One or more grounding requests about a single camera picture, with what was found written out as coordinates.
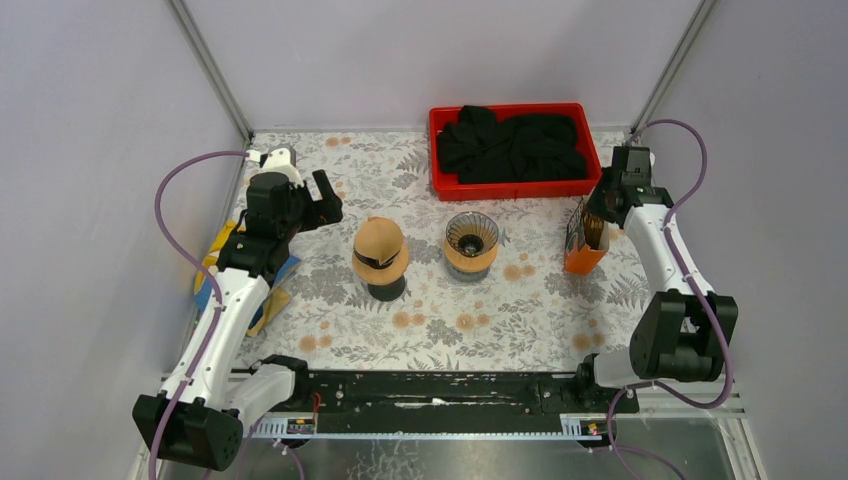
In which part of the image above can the brown paper coffee filter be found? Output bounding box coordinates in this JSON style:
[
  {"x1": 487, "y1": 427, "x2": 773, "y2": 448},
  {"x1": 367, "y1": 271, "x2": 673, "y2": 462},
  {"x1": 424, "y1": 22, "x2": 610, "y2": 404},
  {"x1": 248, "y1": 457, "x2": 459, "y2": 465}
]
[{"x1": 353, "y1": 217, "x2": 404, "y2": 260}]

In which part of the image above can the dark glass carafe red rim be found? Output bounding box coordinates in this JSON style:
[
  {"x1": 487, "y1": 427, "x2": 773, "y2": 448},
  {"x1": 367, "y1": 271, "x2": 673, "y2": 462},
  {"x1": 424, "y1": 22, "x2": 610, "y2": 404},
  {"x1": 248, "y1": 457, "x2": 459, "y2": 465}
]
[{"x1": 367, "y1": 276, "x2": 406, "y2": 302}]

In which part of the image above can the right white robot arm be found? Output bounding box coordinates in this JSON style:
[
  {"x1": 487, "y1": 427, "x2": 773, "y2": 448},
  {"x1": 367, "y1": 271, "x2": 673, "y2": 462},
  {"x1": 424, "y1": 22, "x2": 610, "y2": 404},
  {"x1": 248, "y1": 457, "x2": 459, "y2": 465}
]
[{"x1": 573, "y1": 146, "x2": 738, "y2": 412}]

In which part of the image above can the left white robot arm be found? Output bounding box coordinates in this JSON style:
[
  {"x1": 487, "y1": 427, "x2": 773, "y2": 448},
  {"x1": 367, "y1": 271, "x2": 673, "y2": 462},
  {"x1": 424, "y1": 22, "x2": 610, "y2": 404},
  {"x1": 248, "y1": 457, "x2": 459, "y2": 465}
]
[{"x1": 132, "y1": 170, "x2": 343, "y2": 471}]

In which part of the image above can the yellow blue cartoon book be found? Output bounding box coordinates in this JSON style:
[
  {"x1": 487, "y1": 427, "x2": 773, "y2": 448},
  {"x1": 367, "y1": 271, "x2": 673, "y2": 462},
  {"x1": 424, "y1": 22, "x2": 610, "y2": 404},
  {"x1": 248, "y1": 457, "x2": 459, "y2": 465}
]
[{"x1": 193, "y1": 220, "x2": 301, "y2": 338}]

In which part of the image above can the floral table mat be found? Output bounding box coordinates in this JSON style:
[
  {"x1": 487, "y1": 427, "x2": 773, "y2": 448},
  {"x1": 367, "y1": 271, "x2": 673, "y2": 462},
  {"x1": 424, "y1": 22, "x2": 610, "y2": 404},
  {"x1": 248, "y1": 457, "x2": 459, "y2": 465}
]
[{"x1": 235, "y1": 131, "x2": 651, "y2": 372}]

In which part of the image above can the black cloth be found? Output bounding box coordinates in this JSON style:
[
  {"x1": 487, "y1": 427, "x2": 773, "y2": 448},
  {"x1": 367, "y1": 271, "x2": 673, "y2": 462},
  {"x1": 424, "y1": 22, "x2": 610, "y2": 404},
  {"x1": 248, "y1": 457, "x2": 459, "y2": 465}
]
[{"x1": 436, "y1": 106, "x2": 588, "y2": 184}]

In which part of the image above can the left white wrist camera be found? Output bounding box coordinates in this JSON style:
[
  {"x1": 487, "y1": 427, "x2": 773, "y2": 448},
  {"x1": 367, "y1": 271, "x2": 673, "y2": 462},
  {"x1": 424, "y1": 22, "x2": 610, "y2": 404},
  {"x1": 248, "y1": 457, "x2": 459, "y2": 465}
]
[{"x1": 246, "y1": 145, "x2": 305, "y2": 187}]

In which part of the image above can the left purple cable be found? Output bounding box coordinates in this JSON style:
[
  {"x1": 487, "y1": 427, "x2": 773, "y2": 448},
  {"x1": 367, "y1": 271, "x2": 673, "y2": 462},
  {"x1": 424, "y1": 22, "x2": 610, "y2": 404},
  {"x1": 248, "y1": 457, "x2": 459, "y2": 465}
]
[{"x1": 146, "y1": 150, "x2": 256, "y2": 480}]

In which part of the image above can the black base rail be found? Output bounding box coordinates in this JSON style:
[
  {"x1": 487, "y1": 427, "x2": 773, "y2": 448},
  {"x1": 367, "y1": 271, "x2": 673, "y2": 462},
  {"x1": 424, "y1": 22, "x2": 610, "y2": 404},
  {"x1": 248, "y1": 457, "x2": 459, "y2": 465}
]
[{"x1": 271, "y1": 370, "x2": 639, "y2": 437}]

